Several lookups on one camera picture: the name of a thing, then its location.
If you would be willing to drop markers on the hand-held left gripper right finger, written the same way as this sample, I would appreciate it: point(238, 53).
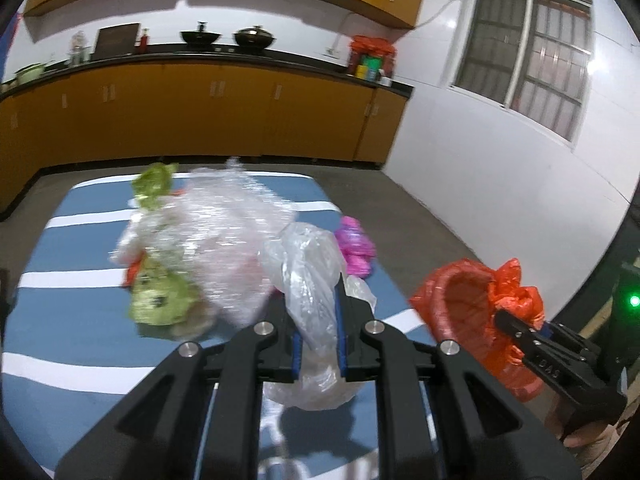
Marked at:
point(341, 340)

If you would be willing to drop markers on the brown board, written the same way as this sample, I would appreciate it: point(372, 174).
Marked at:
point(116, 39)

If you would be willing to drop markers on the red plastic bag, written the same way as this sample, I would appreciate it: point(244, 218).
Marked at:
point(132, 273)

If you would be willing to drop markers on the black pot with lid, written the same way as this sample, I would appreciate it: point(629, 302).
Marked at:
point(252, 37)

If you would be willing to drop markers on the red bag of groceries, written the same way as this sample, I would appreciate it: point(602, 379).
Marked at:
point(372, 49)

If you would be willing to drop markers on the black kitchen countertop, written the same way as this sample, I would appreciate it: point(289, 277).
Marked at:
point(300, 62)

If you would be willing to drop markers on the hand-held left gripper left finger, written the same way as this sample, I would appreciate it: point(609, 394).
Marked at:
point(296, 357)

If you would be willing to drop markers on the barred window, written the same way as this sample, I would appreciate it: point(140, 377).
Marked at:
point(528, 35)

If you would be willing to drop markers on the green crumpled wrapper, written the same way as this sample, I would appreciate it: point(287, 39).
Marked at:
point(152, 185)
point(160, 295)

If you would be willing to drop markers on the person's right hand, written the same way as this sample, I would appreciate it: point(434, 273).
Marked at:
point(582, 444)

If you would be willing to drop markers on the glass jar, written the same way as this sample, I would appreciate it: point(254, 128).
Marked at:
point(79, 50)

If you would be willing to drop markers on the bubble wrap sheet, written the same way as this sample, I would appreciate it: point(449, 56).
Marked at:
point(220, 240)

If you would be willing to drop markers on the clear plastic bag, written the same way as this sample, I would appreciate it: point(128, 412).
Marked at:
point(310, 280)

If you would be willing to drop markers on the pink plastic bag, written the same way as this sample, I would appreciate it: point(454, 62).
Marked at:
point(355, 250)

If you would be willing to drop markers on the red bottle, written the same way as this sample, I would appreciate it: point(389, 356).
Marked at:
point(144, 42)

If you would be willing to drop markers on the black wok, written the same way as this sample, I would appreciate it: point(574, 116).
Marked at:
point(200, 36)

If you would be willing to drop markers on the orange kitchen base cabinets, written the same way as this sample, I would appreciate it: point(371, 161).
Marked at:
point(200, 110)

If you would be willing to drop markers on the trash bin with red liner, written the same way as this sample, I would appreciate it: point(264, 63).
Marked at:
point(460, 305)

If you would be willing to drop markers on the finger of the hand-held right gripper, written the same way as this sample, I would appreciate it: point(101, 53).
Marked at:
point(517, 330)
point(570, 344)

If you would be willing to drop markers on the blue white striped blanket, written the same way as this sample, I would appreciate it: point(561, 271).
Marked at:
point(75, 320)

